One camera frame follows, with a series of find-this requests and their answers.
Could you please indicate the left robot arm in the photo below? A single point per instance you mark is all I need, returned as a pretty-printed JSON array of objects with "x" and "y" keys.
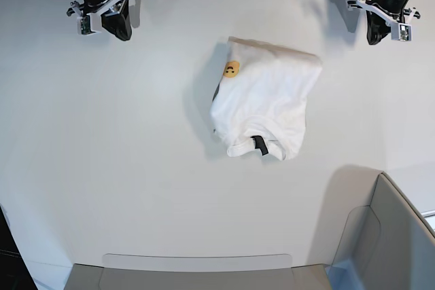
[{"x": 386, "y": 17}]

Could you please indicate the white printed t-shirt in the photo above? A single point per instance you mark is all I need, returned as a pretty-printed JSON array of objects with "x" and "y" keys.
[{"x": 260, "y": 102}]

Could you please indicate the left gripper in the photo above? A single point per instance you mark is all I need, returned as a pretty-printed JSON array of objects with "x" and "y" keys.
[{"x": 383, "y": 17}]

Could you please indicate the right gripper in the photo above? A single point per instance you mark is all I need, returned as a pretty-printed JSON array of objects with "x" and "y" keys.
[{"x": 106, "y": 15}]

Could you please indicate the grey box at right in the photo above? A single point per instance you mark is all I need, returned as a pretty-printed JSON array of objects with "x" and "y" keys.
[{"x": 386, "y": 244}]

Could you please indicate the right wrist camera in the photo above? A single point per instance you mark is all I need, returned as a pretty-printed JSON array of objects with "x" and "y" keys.
[{"x": 84, "y": 25}]

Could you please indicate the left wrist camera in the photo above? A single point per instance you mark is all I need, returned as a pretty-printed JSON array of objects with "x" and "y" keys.
[{"x": 404, "y": 32}]

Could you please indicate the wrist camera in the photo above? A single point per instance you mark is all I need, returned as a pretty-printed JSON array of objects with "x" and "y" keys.
[
  {"x": 84, "y": 25},
  {"x": 404, "y": 32}
]

